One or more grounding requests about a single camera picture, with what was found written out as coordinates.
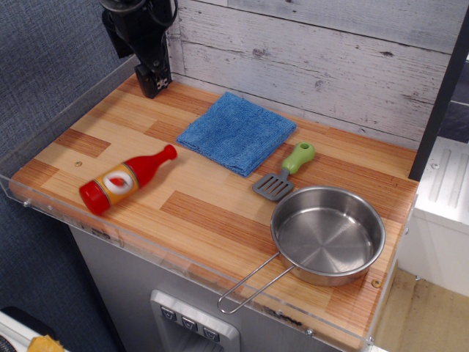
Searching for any dark right support post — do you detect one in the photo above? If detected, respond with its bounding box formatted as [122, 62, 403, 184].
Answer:
[408, 10, 468, 181]

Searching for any red toy sauce bottle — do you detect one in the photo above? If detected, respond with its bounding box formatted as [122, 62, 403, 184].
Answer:
[79, 144, 177, 216]

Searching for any blue folded cloth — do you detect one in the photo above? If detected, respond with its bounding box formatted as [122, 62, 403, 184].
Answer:
[177, 92, 296, 177]

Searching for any clear acrylic table guard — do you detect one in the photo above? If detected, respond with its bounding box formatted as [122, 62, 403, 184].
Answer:
[1, 51, 417, 351]

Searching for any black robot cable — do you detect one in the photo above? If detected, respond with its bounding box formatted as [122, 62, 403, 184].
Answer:
[148, 0, 180, 29]

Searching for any grey cabinet with dispenser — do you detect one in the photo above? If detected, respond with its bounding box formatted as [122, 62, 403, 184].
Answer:
[68, 225, 352, 352]

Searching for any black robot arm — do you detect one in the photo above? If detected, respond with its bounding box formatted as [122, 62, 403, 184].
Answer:
[100, 0, 178, 98]

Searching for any dark support post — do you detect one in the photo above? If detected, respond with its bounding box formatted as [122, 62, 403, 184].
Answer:
[164, 27, 172, 83]
[408, 10, 468, 181]

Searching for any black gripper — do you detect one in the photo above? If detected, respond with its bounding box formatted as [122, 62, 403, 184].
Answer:
[100, 0, 172, 98]

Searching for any white ribbed side counter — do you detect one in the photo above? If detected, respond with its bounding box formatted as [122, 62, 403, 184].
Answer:
[397, 137, 468, 296]

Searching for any dark left support post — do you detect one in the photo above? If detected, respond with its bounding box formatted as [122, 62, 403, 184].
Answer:
[164, 27, 172, 83]

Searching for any green handled grey spatula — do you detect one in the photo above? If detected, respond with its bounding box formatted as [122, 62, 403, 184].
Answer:
[252, 142, 316, 202]

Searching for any stainless steel pan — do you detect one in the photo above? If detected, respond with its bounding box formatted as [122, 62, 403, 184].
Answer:
[217, 185, 387, 315]

